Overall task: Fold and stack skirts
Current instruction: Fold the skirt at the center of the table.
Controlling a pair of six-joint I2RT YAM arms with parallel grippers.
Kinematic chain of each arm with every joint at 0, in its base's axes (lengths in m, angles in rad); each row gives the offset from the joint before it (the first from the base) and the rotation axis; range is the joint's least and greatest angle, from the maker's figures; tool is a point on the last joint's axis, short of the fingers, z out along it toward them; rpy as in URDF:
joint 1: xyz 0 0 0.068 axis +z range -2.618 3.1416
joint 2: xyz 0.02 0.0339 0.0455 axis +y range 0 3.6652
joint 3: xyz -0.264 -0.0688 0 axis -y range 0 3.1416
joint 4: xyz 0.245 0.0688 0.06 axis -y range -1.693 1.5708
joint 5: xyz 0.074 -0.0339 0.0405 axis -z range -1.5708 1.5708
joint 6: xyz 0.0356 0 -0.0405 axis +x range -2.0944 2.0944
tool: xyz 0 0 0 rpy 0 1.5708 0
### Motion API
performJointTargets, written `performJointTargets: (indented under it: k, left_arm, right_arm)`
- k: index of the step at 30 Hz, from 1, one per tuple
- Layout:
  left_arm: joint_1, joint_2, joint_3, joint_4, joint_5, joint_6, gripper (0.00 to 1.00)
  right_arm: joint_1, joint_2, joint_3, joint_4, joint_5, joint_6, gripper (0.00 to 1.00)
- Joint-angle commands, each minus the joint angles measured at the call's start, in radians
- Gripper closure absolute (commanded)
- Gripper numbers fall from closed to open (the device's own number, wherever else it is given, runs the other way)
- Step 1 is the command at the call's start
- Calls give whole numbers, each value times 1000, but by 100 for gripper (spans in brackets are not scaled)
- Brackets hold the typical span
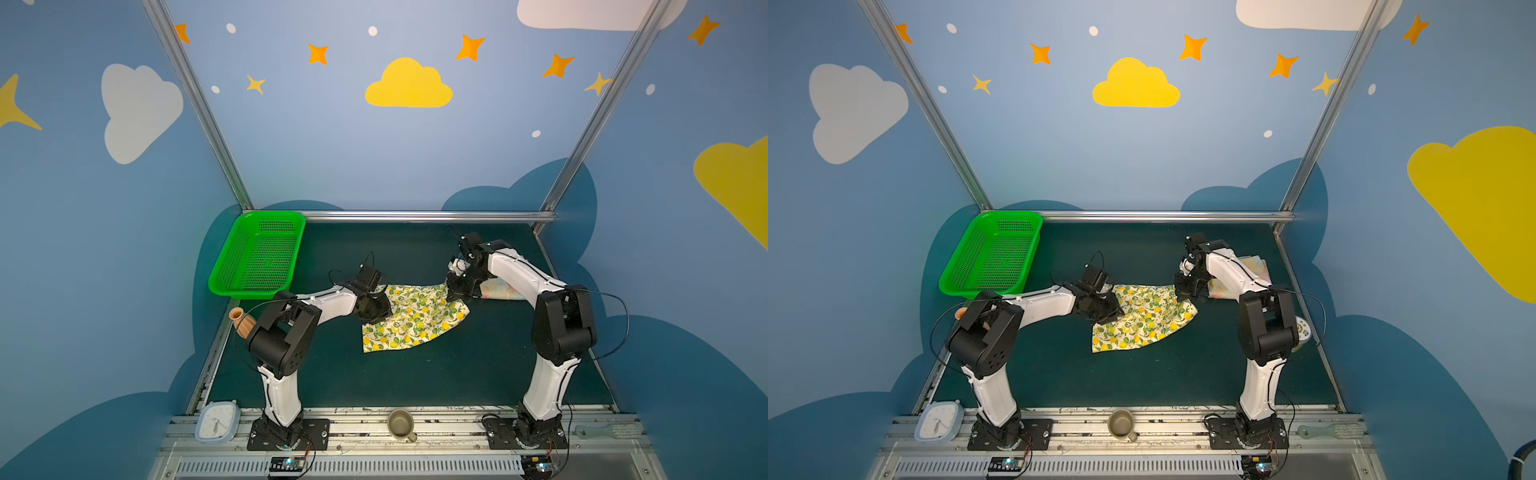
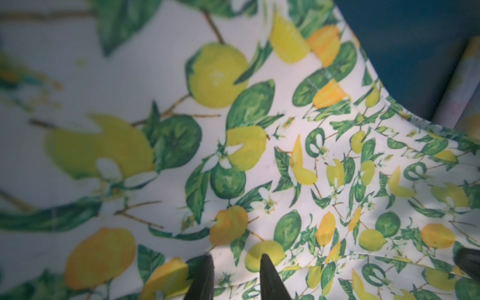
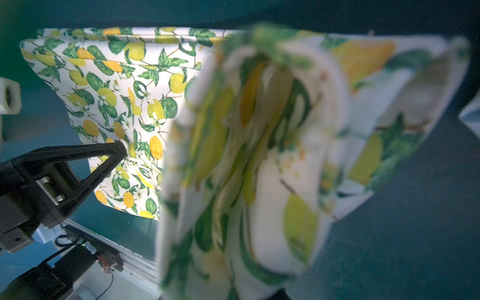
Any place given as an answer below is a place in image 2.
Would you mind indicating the pastel floral skirt pink flowers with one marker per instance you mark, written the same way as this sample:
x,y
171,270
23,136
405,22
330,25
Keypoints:
x,y
459,108

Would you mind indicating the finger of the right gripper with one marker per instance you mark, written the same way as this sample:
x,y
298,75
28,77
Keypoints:
x,y
468,260

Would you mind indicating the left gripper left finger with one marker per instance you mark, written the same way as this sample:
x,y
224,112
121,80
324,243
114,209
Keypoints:
x,y
202,288

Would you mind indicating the lemon print skirt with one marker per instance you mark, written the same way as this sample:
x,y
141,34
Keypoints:
x,y
139,137

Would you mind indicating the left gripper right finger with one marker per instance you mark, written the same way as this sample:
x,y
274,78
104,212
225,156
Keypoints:
x,y
272,287

